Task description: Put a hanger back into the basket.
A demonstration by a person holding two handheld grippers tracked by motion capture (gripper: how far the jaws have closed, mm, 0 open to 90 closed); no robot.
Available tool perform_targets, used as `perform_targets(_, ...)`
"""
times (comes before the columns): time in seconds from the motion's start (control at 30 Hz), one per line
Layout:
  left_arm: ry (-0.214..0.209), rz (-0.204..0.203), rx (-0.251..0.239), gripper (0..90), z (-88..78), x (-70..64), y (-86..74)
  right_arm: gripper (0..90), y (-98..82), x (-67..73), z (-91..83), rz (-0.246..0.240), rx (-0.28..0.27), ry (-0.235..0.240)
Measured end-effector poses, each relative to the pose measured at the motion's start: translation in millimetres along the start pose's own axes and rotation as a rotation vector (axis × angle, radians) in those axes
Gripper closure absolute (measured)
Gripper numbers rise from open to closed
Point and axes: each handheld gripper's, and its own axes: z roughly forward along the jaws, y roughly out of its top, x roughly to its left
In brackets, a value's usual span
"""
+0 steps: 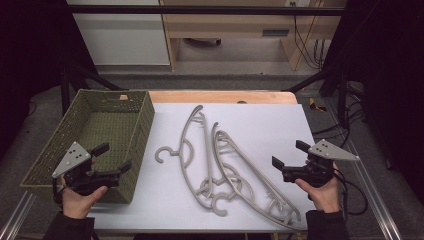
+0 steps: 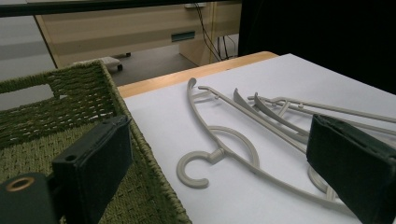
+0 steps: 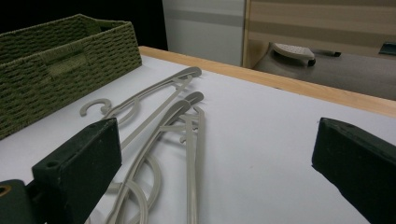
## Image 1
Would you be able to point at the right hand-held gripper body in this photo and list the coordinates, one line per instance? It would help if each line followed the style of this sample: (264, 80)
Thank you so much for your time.
(330, 151)

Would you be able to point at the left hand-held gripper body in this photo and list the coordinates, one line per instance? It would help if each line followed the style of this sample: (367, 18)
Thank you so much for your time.
(72, 160)

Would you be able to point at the grey plastic clothes hanger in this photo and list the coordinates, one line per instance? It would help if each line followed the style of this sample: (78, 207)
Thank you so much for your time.
(213, 133)
(266, 183)
(183, 146)

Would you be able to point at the green woven basket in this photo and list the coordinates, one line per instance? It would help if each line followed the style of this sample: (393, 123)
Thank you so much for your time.
(110, 123)

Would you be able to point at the person's right hand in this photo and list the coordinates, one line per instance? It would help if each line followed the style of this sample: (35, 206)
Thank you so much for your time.
(325, 196)

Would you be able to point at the person's left hand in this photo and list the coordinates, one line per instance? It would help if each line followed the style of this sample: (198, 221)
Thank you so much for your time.
(78, 205)

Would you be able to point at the white table cover sheet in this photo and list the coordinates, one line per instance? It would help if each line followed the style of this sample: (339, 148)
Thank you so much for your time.
(260, 133)

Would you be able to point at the yellow and black tool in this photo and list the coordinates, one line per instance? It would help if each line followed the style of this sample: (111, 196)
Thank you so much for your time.
(313, 105)

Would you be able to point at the wooden table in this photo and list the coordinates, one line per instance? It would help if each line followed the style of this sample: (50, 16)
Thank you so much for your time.
(216, 96)

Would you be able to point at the black curtain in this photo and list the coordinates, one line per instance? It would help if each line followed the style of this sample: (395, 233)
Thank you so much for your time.
(33, 66)
(393, 83)

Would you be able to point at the white cabinet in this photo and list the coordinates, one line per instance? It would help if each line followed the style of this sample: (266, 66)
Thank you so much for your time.
(123, 36)

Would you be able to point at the light wooden desk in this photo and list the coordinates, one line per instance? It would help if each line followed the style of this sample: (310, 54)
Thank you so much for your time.
(226, 25)

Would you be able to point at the black frame strut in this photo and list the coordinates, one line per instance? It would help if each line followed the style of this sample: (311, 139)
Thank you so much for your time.
(341, 96)
(65, 90)

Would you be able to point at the aluminium rail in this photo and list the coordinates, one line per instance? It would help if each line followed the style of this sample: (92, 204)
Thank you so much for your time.
(16, 216)
(373, 196)

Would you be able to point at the black horizontal frame bar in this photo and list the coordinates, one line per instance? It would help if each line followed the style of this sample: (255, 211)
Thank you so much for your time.
(200, 10)

